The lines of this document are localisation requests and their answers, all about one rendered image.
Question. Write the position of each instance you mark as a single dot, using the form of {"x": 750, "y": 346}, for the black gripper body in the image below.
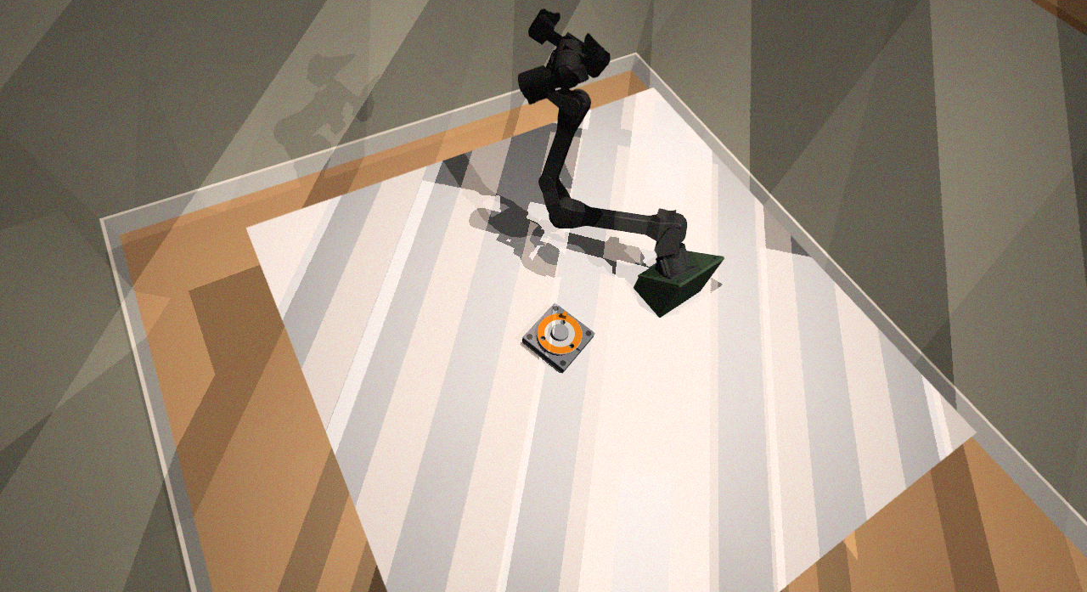
{"x": 542, "y": 29}

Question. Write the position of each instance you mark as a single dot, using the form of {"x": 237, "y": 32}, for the orange round plate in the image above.
{"x": 559, "y": 347}

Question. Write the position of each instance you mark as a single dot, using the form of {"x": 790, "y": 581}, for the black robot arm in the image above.
{"x": 667, "y": 228}

